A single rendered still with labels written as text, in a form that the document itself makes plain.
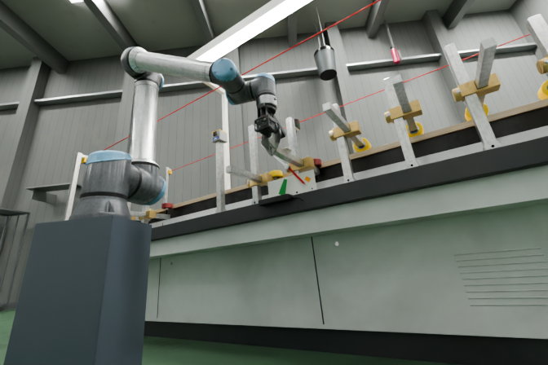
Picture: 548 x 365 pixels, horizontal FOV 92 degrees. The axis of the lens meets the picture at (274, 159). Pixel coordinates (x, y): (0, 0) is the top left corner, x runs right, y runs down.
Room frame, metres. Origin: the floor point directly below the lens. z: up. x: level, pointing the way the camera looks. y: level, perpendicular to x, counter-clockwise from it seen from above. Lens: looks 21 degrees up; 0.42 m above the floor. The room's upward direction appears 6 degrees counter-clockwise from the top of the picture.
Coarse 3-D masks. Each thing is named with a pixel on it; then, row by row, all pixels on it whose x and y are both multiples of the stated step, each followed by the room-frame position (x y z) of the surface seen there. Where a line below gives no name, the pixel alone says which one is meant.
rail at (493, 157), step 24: (528, 144) 0.78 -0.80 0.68; (408, 168) 0.97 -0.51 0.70; (432, 168) 0.92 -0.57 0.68; (456, 168) 0.88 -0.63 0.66; (480, 168) 0.85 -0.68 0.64; (504, 168) 0.82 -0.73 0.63; (528, 168) 0.82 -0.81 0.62; (312, 192) 1.16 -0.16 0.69; (336, 192) 1.11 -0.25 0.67; (360, 192) 1.05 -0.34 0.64; (384, 192) 1.01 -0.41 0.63; (216, 216) 1.47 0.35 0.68; (240, 216) 1.38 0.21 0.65; (264, 216) 1.30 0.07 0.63
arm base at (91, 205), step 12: (96, 192) 0.87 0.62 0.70; (108, 192) 0.88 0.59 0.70; (84, 204) 0.86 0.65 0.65; (96, 204) 0.86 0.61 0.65; (108, 204) 0.89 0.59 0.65; (120, 204) 0.91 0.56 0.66; (72, 216) 0.86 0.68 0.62; (84, 216) 0.84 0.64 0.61; (96, 216) 0.85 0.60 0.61; (120, 216) 0.91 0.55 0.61
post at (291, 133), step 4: (288, 120) 1.22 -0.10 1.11; (292, 120) 1.22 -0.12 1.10; (288, 124) 1.23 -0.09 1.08; (292, 124) 1.22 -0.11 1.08; (288, 128) 1.23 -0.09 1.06; (292, 128) 1.22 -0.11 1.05; (288, 132) 1.23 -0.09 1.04; (292, 132) 1.22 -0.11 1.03; (288, 136) 1.23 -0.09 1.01; (292, 136) 1.22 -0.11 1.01; (296, 136) 1.24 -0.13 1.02; (288, 140) 1.23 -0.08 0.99; (292, 140) 1.22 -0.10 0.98; (296, 140) 1.24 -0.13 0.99; (292, 144) 1.22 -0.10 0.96; (296, 144) 1.23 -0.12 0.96; (292, 148) 1.22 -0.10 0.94; (296, 148) 1.23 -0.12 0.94; (292, 152) 1.22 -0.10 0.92; (296, 152) 1.22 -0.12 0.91; (296, 172) 1.22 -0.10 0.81; (300, 172) 1.24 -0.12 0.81
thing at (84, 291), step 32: (64, 224) 0.82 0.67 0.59; (96, 224) 0.81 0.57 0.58; (128, 224) 0.90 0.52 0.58; (32, 256) 0.82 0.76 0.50; (64, 256) 0.81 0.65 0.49; (96, 256) 0.81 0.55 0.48; (128, 256) 0.92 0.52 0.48; (32, 288) 0.82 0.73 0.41; (64, 288) 0.81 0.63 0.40; (96, 288) 0.81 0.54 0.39; (128, 288) 0.94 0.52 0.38; (32, 320) 0.82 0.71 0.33; (64, 320) 0.81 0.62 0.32; (96, 320) 0.81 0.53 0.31; (128, 320) 0.95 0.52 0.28; (32, 352) 0.82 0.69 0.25; (64, 352) 0.81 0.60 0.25; (96, 352) 0.82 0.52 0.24; (128, 352) 0.97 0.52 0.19
